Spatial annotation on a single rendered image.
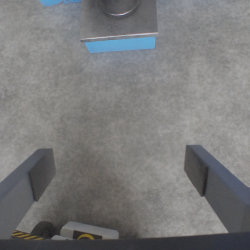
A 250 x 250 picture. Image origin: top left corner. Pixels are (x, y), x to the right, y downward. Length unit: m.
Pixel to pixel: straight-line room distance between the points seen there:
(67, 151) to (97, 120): 0.24
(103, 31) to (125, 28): 0.11
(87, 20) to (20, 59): 0.52
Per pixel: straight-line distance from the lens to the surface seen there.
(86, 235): 0.90
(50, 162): 0.17
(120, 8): 0.96
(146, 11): 1.04
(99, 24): 1.03
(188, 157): 0.16
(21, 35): 1.42
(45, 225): 1.02
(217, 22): 1.26
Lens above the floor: 0.93
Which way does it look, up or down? 80 degrees down
